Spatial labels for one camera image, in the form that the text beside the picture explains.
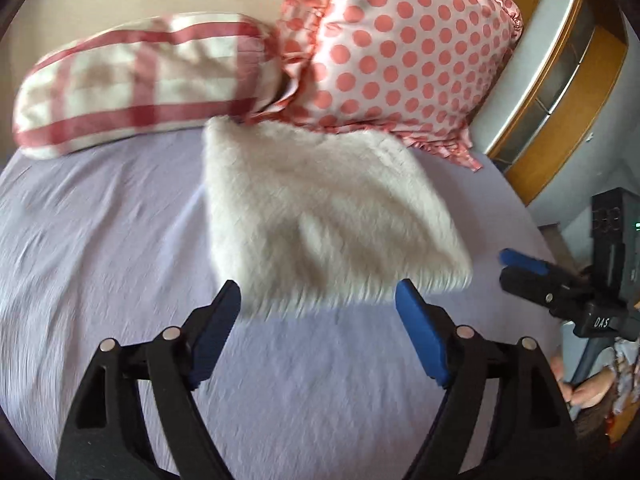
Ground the wooden door frame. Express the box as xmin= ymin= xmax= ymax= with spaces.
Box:
xmin=489 ymin=0 xmax=628 ymax=205

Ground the beige cable-knit sweater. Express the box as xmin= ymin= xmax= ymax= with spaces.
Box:
xmin=203 ymin=117 xmax=473 ymax=318

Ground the person's right hand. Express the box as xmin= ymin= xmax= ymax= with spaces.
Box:
xmin=549 ymin=356 xmax=615 ymax=408

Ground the black electronic box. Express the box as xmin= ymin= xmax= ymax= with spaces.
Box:
xmin=591 ymin=188 xmax=639 ymax=306

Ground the pink polka dot pillow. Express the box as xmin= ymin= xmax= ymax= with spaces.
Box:
xmin=264 ymin=0 xmax=523 ymax=170

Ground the red white plaid pillow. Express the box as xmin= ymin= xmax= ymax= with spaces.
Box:
xmin=13 ymin=13 xmax=282 ymax=159

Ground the lavender bed sheet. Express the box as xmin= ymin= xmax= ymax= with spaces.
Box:
xmin=1 ymin=130 xmax=559 ymax=479

